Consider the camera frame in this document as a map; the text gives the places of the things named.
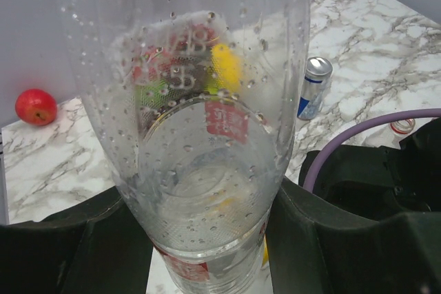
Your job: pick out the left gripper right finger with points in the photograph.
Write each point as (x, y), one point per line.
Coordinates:
(315, 247)

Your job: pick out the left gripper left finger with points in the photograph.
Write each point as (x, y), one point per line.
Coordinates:
(96, 246)

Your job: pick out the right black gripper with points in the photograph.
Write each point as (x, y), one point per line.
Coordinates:
(377, 183)

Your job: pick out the red label clear bottle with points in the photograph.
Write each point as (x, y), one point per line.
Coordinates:
(403, 127)

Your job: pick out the clear water bottle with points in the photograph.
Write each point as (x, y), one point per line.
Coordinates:
(202, 181)

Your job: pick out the silver blue drink can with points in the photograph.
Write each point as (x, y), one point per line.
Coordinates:
(317, 74)

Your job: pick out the red apple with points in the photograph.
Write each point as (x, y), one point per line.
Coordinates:
(36, 107)

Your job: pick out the white plastic fruit basket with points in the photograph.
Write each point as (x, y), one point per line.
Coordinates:
(162, 65)

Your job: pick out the yellow mango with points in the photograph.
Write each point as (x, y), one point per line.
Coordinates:
(225, 72)

